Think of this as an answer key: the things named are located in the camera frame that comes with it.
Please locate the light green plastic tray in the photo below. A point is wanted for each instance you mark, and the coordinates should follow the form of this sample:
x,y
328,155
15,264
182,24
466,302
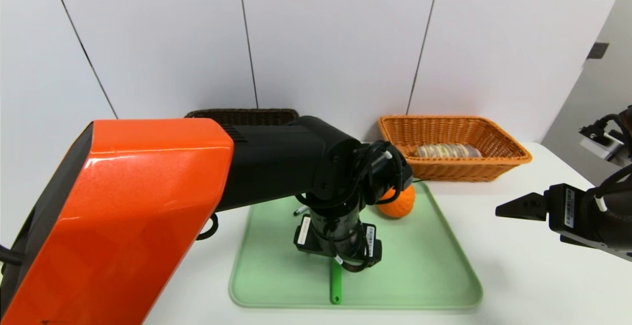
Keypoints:
x,y
419,265

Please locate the orange fruit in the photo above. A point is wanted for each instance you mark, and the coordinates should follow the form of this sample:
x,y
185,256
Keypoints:
x,y
400,206

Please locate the dark brown wicker basket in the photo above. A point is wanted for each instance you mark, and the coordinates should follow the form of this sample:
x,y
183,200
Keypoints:
x,y
242,116

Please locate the dark grey wall plate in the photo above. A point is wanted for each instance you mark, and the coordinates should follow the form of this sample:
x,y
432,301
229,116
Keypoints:
x,y
597,51

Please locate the orange and black left arm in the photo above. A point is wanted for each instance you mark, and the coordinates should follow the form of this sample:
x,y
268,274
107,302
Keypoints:
x,y
123,206

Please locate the orange wicker basket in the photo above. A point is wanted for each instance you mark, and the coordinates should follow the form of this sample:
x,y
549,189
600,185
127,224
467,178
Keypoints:
x,y
459,169

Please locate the thin white stylus pen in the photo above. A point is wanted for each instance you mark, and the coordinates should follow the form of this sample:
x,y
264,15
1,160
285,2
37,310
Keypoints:
x,y
300,211

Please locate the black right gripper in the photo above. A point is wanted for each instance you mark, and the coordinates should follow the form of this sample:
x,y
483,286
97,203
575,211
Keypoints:
x,y
564,209

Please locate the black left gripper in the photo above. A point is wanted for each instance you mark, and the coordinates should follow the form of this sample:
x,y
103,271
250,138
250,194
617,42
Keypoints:
x,y
337,244

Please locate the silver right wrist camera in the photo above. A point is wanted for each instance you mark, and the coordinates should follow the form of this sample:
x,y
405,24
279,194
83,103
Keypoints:
x,y
602,144

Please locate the grey and black right arm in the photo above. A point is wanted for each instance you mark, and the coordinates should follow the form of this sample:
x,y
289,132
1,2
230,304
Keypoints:
x,y
614,216

